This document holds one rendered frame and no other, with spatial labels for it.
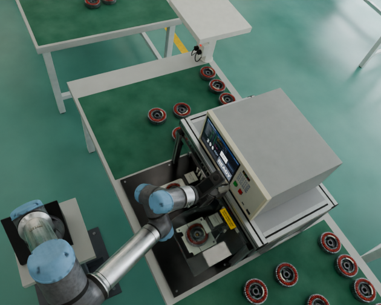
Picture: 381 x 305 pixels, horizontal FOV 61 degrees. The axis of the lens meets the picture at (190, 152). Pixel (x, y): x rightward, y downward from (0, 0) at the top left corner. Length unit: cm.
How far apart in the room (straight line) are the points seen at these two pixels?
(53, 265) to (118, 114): 125
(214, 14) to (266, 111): 82
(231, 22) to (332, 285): 150
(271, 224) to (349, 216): 170
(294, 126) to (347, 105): 239
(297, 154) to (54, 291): 96
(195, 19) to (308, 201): 115
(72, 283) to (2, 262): 159
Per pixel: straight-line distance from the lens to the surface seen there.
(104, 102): 209
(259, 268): 173
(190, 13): 202
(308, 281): 182
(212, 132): 137
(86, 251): 166
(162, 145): 190
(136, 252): 114
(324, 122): 350
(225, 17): 205
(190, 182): 161
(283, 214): 145
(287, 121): 144
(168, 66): 233
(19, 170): 280
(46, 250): 100
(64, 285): 98
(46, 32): 259
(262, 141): 133
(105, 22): 265
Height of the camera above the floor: 233
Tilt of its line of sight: 57 degrees down
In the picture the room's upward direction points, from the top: 16 degrees clockwise
